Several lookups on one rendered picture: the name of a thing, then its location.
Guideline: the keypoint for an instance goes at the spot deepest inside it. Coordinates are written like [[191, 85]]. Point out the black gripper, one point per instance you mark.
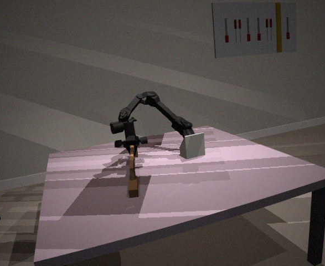
[[142, 140]]

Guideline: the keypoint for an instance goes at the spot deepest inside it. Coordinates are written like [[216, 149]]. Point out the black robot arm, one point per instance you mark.
[[181, 125]]

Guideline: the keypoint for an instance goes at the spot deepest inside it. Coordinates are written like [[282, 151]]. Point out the brown wooden rail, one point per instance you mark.
[[132, 163]]

